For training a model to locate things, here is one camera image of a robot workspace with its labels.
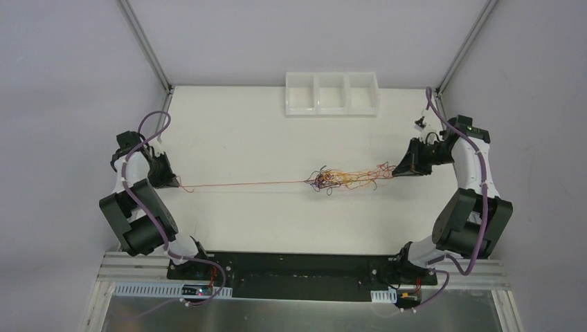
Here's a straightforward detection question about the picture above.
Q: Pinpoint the red orange wire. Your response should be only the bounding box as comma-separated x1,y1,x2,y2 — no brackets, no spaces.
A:
177,176,313,194

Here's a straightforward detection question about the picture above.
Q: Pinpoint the coloured wire bundle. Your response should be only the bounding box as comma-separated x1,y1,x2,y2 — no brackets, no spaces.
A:
304,161,396,196

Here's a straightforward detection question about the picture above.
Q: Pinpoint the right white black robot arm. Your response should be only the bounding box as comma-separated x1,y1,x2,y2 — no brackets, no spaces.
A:
392,116,513,284

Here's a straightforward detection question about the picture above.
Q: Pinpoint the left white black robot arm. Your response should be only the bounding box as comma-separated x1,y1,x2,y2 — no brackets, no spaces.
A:
99,131,211,280

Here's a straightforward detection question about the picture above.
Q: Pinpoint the white three-compartment tray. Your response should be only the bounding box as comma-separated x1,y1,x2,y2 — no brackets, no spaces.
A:
285,72,381,117

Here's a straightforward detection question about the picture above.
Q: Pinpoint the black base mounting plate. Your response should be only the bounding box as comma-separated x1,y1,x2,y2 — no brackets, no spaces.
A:
167,251,437,302

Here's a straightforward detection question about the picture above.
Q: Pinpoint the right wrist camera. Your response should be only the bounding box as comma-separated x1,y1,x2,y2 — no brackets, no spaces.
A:
414,116,428,132

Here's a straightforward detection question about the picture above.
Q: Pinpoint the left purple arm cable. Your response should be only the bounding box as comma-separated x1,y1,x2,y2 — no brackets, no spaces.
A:
120,111,227,307

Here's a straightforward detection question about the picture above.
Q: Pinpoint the aluminium frame rail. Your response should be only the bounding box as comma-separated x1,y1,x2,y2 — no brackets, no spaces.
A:
97,255,510,291

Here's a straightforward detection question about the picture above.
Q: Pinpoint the left white slotted cable duct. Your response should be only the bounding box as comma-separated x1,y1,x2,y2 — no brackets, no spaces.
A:
113,282,233,300

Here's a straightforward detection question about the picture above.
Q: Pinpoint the white slotted cable duct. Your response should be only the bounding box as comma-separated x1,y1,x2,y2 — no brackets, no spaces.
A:
113,282,233,300
370,288,397,304

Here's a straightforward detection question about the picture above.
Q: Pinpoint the right white slotted cable duct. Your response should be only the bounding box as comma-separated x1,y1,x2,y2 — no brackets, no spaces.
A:
370,288,397,304

